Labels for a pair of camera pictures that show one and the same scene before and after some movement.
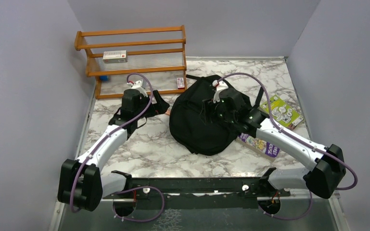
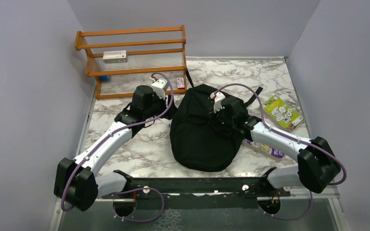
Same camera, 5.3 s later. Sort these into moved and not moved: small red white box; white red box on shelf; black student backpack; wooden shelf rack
Moved: black student backpack
Not moved: small red white box; white red box on shelf; wooden shelf rack
